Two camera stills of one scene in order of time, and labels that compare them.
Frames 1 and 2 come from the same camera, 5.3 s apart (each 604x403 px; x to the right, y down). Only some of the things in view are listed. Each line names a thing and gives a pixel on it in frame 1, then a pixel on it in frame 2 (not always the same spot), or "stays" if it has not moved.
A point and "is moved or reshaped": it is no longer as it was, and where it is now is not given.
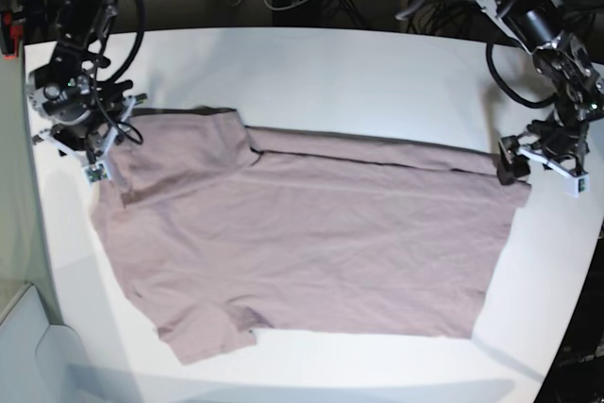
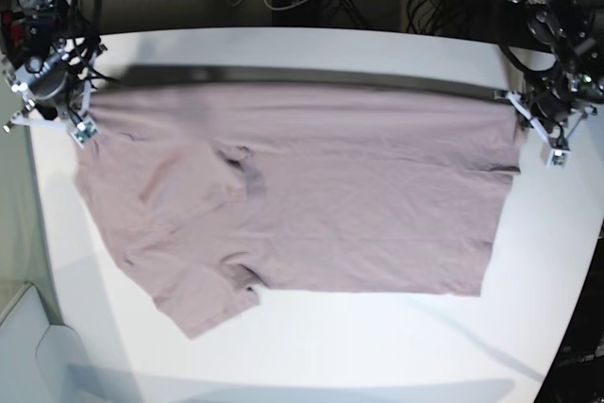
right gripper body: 554,145 -> 553,109
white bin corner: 40,361 stays
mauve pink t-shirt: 222,229 is moved or reshaped
